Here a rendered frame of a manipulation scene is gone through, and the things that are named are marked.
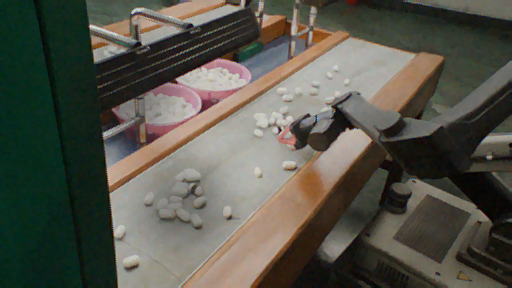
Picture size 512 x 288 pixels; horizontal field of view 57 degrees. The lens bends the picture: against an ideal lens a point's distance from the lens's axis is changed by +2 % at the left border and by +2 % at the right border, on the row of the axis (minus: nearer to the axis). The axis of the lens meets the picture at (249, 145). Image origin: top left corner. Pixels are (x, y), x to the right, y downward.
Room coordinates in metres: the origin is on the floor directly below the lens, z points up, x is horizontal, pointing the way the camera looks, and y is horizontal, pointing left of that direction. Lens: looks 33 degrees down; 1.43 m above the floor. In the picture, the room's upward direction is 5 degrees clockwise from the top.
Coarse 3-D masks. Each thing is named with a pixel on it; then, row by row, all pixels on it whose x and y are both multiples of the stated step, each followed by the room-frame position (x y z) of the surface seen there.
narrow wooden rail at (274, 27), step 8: (272, 16) 2.19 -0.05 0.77; (280, 16) 2.21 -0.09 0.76; (264, 24) 2.06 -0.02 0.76; (272, 24) 2.09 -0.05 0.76; (280, 24) 2.16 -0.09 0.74; (264, 32) 2.03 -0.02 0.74; (272, 32) 2.10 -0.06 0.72; (280, 32) 2.17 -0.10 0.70; (264, 40) 2.04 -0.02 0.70; (272, 40) 2.11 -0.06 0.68; (224, 56) 1.76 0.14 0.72; (232, 56) 1.82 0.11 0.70; (208, 64) 1.67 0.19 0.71; (224, 64) 1.77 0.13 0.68; (144, 96) 1.37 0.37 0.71; (104, 112) 1.22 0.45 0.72; (112, 112) 1.24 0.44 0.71; (104, 120) 1.21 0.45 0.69; (112, 120) 1.24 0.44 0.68
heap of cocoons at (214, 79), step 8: (192, 72) 1.52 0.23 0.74; (200, 72) 1.56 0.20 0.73; (208, 72) 1.54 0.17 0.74; (216, 72) 1.53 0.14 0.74; (224, 72) 1.55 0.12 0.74; (184, 80) 1.46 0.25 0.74; (192, 80) 1.46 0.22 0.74; (200, 80) 1.46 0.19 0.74; (208, 80) 1.47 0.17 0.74; (216, 80) 1.48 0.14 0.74; (224, 80) 1.47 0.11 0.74; (232, 80) 1.49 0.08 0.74; (240, 80) 1.49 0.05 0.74; (208, 88) 1.40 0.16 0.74; (216, 88) 1.41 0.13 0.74; (224, 88) 1.43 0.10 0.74
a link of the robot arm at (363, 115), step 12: (360, 96) 0.95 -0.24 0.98; (348, 108) 0.93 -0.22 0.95; (360, 108) 0.89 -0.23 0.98; (372, 108) 0.85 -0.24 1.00; (348, 120) 0.99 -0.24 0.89; (360, 120) 0.83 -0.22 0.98; (372, 120) 0.78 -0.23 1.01; (384, 120) 0.67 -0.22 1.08; (396, 120) 0.64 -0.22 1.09; (372, 132) 0.73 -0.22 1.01; (384, 132) 0.64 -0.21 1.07; (396, 132) 0.63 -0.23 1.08
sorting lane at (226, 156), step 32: (320, 64) 1.71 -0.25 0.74; (352, 64) 1.74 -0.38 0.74; (384, 64) 1.77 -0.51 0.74; (320, 96) 1.43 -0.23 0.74; (224, 128) 1.15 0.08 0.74; (256, 128) 1.17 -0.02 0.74; (192, 160) 0.98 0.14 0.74; (224, 160) 0.99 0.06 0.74; (256, 160) 1.00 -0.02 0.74; (288, 160) 1.02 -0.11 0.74; (128, 192) 0.83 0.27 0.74; (160, 192) 0.84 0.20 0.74; (224, 192) 0.86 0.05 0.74; (256, 192) 0.87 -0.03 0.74; (128, 224) 0.72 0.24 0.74; (160, 224) 0.73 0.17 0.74; (192, 224) 0.74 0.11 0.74; (224, 224) 0.75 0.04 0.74; (128, 256) 0.63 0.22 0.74; (160, 256) 0.64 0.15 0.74; (192, 256) 0.65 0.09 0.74
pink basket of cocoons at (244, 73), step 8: (216, 64) 1.59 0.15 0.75; (232, 64) 1.58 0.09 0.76; (232, 72) 1.57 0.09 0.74; (240, 72) 1.55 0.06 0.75; (248, 72) 1.50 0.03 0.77; (176, 80) 1.39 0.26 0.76; (248, 80) 1.44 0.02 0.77; (192, 88) 1.34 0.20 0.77; (200, 88) 1.34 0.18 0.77; (232, 88) 1.36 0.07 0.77; (240, 88) 1.39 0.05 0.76; (200, 96) 1.35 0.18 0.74; (208, 96) 1.35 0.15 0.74; (216, 96) 1.35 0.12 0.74; (224, 96) 1.36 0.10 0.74; (208, 104) 1.36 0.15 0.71
